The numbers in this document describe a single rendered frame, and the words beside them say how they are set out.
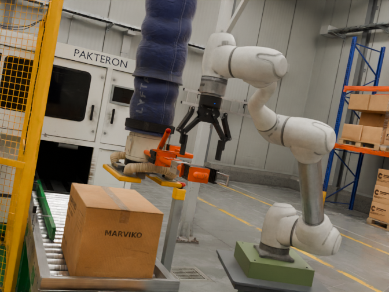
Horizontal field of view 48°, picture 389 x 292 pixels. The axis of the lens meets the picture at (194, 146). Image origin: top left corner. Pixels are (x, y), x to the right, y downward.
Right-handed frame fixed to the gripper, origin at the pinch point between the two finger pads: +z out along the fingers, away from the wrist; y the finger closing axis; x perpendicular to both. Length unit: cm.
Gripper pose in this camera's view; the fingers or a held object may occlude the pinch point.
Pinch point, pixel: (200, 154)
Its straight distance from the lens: 149.8
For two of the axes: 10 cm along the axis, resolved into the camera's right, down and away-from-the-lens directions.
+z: -1.8, 9.8, 0.5
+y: -9.0, -1.5, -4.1
